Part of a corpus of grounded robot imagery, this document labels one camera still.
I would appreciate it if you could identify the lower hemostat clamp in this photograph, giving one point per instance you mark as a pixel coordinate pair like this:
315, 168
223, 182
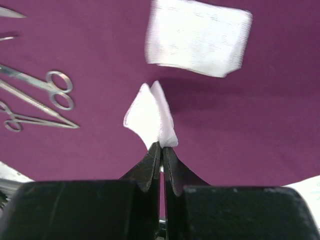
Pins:
15, 121

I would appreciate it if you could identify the upper small scissors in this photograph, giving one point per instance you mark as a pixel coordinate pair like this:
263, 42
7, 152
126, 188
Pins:
8, 13

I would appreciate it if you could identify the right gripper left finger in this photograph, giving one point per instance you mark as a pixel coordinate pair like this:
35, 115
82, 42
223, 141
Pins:
122, 209

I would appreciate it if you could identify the white gauze pad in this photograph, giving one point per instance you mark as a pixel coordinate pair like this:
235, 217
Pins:
196, 36
149, 116

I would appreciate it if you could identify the middle metal scissors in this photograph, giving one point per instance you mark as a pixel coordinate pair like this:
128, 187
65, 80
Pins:
48, 85

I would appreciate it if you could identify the metal tweezers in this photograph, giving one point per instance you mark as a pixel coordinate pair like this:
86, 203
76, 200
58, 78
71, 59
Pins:
14, 91

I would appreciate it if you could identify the thin metal forceps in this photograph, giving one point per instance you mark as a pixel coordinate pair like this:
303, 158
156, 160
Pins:
5, 38

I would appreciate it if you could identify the purple cloth drape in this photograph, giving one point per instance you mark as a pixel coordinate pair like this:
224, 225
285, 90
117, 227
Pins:
260, 125

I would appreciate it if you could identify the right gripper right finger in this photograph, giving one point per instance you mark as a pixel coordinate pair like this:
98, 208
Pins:
196, 210

